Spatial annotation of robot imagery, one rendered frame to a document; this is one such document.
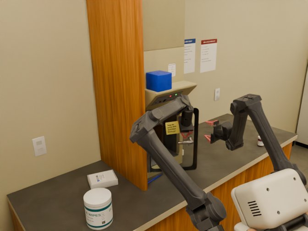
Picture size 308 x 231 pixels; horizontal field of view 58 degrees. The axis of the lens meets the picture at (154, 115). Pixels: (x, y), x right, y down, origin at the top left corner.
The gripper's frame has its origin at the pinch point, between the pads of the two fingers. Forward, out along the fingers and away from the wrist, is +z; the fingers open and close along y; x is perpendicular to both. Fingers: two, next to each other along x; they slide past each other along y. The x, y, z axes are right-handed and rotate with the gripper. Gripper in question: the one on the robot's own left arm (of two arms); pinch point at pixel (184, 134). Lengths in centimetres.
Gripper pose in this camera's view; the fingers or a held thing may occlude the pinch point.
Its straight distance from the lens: 154.3
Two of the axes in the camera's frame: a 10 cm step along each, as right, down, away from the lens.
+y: 0.8, 7.0, -7.1
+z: -0.2, 7.1, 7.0
